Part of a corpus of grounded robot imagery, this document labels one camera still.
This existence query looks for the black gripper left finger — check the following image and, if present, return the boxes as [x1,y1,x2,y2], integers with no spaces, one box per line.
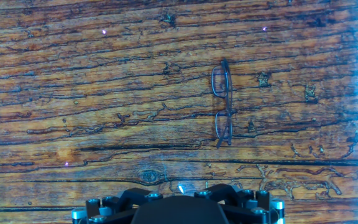
[71,187,164,224]

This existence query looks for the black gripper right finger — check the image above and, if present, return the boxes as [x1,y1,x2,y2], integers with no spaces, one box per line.
[194,183,285,224]

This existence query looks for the thin dark-framed glasses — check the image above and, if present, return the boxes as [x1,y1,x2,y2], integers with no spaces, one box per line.
[210,58,237,149]

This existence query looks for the glossy wood-grain mat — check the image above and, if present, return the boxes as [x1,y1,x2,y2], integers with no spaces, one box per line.
[0,0,358,224]

